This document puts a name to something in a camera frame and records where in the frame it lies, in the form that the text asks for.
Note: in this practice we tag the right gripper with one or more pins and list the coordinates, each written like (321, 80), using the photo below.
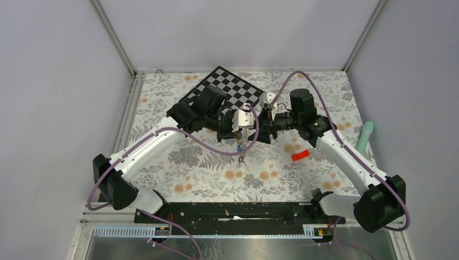
(264, 136)

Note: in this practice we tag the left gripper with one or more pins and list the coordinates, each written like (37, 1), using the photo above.
(228, 134)

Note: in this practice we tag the grey metal key holder plate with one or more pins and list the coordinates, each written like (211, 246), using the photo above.
(243, 142)

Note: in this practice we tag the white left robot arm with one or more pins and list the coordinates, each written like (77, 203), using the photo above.
(114, 175)

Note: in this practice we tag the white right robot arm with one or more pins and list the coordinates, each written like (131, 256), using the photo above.
(380, 202)

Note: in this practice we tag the black and silver chessboard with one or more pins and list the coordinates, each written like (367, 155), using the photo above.
(238, 91)

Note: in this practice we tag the floral table mat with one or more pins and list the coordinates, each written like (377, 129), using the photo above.
(187, 172)

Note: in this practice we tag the red key tag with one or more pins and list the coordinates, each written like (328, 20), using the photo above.
(299, 156)

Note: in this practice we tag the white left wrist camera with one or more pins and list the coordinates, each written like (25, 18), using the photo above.
(243, 118)

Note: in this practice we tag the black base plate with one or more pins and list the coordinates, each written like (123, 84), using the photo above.
(245, 219)

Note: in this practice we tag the mint green handle tool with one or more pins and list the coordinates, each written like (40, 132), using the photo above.
(366, 131)

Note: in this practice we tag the aluminium frame rails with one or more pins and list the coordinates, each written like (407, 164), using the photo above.
(99, 9)

